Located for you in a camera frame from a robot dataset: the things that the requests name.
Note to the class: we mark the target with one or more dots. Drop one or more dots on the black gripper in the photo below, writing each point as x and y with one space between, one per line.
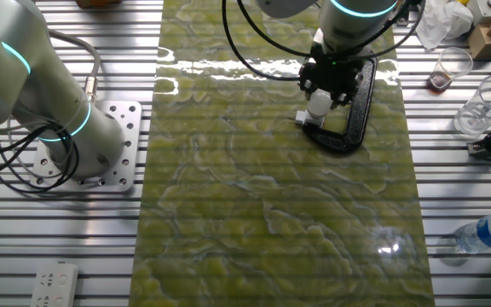
333 74

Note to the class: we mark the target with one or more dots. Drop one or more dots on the white light bulb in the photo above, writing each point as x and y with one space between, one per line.
319 104

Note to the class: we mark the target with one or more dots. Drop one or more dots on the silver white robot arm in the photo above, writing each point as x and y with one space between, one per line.
24 85

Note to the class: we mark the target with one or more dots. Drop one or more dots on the black C-clamp with steel screw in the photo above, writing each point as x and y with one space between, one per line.
360 115

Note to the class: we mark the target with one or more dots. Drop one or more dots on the plastic cup with brown liquid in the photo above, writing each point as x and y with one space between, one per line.
439 81

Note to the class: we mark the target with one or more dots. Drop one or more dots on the green marble pattern mat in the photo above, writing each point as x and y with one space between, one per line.
250 192

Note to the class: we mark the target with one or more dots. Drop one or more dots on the small cardboard box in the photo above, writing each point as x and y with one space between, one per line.
484 44

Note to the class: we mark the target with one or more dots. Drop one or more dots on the grey emergency stop box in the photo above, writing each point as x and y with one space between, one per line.
482 13

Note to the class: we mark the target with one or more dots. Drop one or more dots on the water bottle with blue cap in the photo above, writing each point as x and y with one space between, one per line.
488 232

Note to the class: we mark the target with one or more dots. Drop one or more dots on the white power strip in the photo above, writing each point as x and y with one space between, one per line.
53 283

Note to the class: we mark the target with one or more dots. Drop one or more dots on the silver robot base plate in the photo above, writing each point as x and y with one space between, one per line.
126 128

